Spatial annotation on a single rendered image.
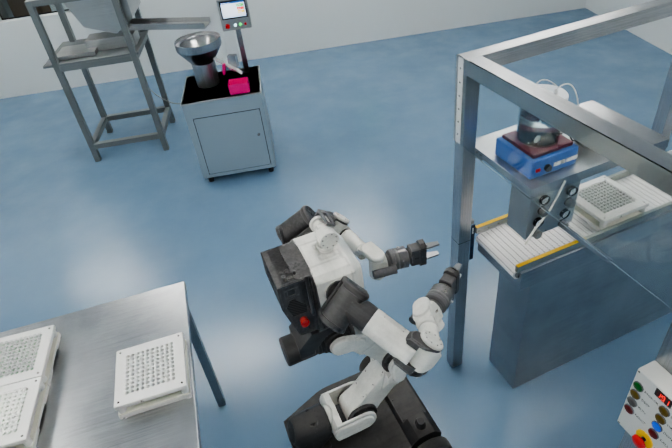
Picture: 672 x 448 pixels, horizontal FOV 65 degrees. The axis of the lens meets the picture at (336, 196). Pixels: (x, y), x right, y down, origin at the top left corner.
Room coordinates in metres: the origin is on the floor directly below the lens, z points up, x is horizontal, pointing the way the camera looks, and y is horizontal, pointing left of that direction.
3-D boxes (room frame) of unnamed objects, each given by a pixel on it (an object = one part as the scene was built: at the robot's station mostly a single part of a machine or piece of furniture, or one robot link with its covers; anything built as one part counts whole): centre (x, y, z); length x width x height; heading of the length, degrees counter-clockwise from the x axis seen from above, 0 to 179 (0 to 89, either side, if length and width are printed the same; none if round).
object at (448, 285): (1.32, -0.36, 1.00); 0.12 x 0.10 x 0.13; 140
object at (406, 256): (1.53, -0.26, 1.00); 0.12 x 0.10 x 0.13; 100
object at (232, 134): (4.04, 0.81, 0.38); 0.63 x 0.57 x 0.76; 94
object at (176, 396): (1.19, 0.73, 0.88); 0.24 x 0.24 x 0.02; 13
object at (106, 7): (4.51, 1.61, 0.75); 1.43 x 1.06 x 1.50; 94
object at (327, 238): (1.33, 0.05, 1.33); 0.10 x 0.07 x 0.09; 18
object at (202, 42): (4.09, 0.86, 0.95); 0.49 x 0.36 x 0.38; 94
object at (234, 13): (4.20, 0.61, 1.07); 0.23 x 0.10 x 0.62; 94
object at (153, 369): (1.19, 0.73, 0.93); 0.25 x 0.24 x 0.02; 13
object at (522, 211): (1.47, -0.75, 1.23); 0.22 x 0.11 x 0.20; 109
